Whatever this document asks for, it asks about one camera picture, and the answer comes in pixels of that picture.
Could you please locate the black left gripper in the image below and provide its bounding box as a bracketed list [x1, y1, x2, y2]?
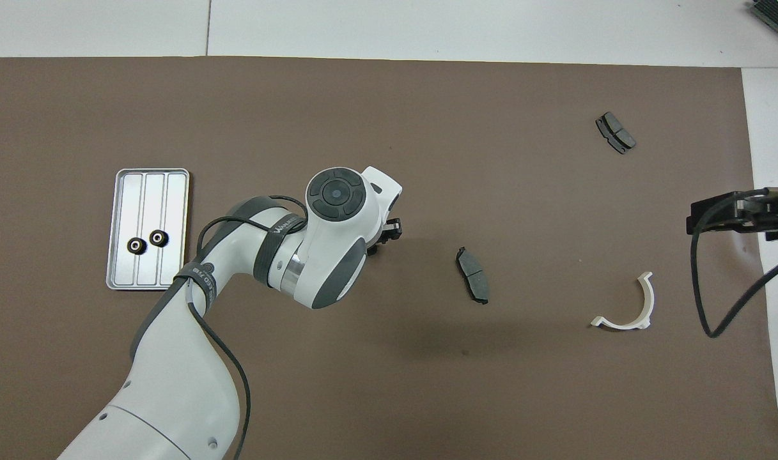
[366, 217, 403, 257]

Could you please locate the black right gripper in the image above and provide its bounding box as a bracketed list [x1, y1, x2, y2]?
[686, 188, 778, 242]

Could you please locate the silver metal tray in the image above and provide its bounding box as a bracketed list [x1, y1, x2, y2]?
[106, 168, 191, 291]

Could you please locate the dark grey brake pad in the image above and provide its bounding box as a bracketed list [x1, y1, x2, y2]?
[595, 112, 637, 155]
[456, 247, 490, 305]

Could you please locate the brown table mat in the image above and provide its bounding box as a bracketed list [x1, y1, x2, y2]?
[0, 56, 778, 460]

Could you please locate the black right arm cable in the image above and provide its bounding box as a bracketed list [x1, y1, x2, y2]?
[690, 188, 778, 339]

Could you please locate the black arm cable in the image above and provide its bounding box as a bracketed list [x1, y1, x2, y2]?
[184, 195, 309, 460]
[690, 188, 778, 339]

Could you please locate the white curved plastic bracket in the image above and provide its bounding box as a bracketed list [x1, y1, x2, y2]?
[590, 272, 655, 331]

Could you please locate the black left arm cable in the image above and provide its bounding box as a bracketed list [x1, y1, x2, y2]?
[184, 195, 309, 460]

